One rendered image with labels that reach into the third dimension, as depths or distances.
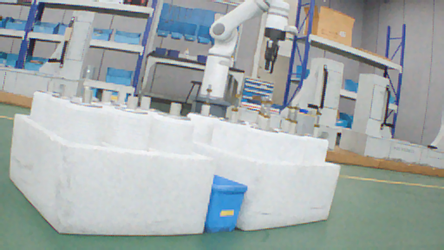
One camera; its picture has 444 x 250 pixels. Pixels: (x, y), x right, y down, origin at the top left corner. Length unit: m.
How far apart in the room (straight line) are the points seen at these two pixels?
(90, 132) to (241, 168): 0.46
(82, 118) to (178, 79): 8.96
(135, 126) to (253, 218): 0.41
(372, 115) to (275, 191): 2.88
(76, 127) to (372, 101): 3.37
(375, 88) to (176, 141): 3.16
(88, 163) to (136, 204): 0.15
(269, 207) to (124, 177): 0.45
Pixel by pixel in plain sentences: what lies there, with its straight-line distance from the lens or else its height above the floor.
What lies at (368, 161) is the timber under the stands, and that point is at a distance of 3.92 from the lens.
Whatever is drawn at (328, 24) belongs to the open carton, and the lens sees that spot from 6.79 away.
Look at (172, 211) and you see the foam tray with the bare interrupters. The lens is 1.01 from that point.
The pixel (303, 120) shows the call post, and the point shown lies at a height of 0.29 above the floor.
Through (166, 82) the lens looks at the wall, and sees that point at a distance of 9.79.
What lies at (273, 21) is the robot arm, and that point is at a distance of 1.59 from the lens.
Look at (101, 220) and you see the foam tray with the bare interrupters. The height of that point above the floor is 0.04.
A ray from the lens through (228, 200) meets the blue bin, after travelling 1.12.
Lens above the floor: 0.31
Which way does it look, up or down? 3 degrees down
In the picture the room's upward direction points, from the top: 11 degrees clockwise
